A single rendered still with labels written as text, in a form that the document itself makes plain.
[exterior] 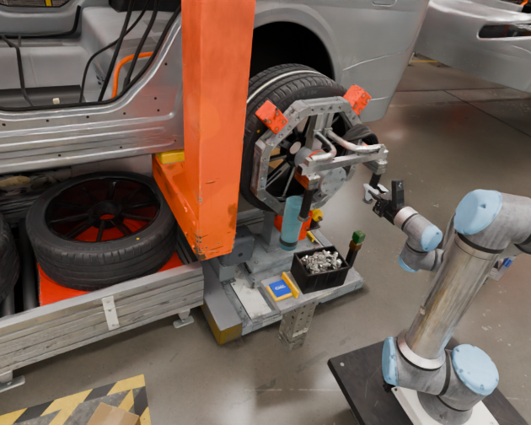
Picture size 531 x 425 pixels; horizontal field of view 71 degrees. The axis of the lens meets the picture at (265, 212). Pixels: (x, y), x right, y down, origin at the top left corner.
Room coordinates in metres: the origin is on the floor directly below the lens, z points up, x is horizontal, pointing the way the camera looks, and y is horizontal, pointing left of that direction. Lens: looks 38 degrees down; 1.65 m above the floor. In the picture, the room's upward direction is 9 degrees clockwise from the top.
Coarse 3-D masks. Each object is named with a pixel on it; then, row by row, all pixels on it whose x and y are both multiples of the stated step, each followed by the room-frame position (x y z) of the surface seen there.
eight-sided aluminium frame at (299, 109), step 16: (288, 112) 1.37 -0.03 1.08; (304, 112) 1.35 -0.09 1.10; (320, 112) 1.40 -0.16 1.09; (352, 112) 1.50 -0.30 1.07; (288, 128) 1.33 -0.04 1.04; (256, 144) 1.30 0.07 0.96; (272, 144) 1.30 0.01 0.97; (256, 160) 1.30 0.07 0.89; (256, 176) 1.28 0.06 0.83; (256, 192) 1.26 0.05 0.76; (320, 192) 1.52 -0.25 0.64; (272, 208) 1.32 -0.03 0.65
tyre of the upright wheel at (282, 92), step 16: (288, 64) 1.65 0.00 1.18; (256, 80) 1.54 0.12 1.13; (288, 80) 1.48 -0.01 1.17; (304, 80) 1.48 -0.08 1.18; (320, 80) 1.51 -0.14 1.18; (256, 96) 1.45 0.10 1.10; (272, 96) 1.40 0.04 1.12; (288, 96) 1.41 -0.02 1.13; (304, 96) 1.45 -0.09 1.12; (320, 96) 1.50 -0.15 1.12; (336, 96) 1.55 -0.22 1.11; (256, 128) 1.34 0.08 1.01; (240, 176) 1.31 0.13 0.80; (240, 192) 1.33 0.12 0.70
